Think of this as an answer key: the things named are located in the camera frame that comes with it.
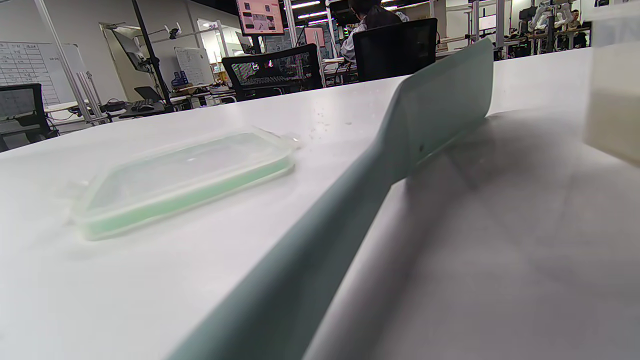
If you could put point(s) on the mint green dessert spatula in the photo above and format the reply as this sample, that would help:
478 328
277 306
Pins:
435 110

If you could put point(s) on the mint green container lid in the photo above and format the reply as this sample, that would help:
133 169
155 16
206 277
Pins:
185 175

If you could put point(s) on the white sugar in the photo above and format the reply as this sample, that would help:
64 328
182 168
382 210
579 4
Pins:
612 125

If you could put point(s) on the clear plastic sugar container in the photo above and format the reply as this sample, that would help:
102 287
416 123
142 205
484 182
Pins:
615 75

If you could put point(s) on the black mesh office chair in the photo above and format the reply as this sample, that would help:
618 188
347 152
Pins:
272 70

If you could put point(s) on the small whiteboard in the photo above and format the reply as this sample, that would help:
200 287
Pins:
194 65

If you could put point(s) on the monitor with red screen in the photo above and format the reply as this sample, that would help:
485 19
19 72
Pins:
260 15

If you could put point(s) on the black desk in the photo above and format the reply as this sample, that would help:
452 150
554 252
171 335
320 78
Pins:
150 112

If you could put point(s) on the black keyboard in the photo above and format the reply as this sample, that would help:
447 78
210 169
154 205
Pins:
142 105

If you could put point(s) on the black tripod stand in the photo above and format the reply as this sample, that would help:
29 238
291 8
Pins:
150 55

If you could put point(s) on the large whiteboard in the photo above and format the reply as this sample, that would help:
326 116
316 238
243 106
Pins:
30 65

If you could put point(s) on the aluminium frame post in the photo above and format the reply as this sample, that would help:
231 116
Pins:
65 65

